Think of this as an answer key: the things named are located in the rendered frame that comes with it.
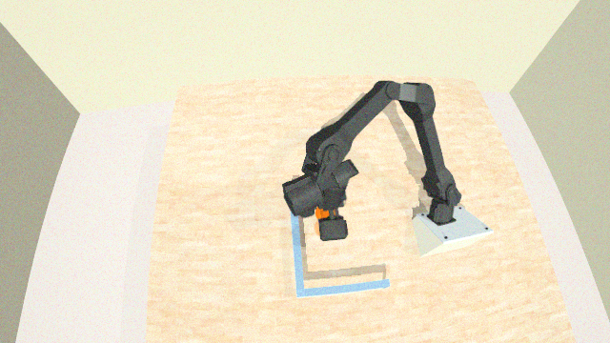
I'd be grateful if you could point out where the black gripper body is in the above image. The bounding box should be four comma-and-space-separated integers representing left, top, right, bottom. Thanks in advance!
319, 192, 349, 241

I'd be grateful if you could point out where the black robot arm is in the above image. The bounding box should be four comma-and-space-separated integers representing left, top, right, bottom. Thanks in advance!
282, 80, 462, 226

